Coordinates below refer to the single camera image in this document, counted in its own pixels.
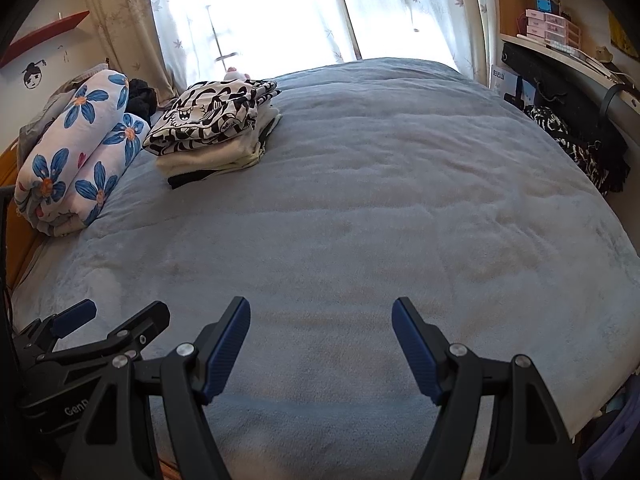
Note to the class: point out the purple cloth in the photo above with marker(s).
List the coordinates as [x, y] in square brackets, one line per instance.
[617, 440]

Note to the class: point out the wooden headboard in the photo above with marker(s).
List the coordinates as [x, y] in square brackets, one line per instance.
[12, 195]

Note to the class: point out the grey tube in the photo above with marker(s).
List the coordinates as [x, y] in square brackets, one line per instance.
[622, 105]

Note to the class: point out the black and white printed garment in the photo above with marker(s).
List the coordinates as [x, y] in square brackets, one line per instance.
[210, 107]

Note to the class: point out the wooden shelf unit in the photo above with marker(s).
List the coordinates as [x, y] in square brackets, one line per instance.
[510, 5]

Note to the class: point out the small blue box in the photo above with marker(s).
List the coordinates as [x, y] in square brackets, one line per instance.
[548, 4]

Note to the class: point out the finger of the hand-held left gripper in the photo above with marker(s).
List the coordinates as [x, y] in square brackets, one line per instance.
[145, 321]
[75, 316]

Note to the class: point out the white sheer curtain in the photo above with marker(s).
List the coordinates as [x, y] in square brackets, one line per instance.
[300, 10]

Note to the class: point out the blue floral rolled quilt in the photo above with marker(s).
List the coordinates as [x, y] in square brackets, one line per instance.
[75, 160]

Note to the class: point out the long black bag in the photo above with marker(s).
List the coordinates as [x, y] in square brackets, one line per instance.
[575, 90]

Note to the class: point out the beige patterned curtain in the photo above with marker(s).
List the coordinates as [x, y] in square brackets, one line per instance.
[125, 20]

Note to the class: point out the small plush toy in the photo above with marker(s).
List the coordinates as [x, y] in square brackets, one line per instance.
[236, 74]

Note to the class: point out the pink storage drawers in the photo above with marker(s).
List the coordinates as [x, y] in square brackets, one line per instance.
[552, 27]

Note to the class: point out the black and white patterned cloth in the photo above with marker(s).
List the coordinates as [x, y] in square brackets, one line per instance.
[565, 135]

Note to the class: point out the grey-blue bed blanket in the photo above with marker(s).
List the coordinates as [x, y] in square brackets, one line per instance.
[375, 200]

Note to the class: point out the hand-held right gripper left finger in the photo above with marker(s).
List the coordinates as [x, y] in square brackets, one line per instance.
[225, 345]

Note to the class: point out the white and blue box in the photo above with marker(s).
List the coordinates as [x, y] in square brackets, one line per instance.
[505, 82]

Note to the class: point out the face wall sticker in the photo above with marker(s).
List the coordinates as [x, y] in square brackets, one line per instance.
[33, 76]

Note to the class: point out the cream folded garment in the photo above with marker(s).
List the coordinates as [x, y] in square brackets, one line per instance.
[225, 157]

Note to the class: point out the dark bundled clothes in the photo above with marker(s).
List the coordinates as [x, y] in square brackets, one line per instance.
[141, 97]

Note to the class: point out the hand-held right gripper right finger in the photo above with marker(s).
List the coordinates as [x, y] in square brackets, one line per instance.
[415, 347]

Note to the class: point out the red wall shelf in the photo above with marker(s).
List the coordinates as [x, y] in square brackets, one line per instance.
[40, 35]

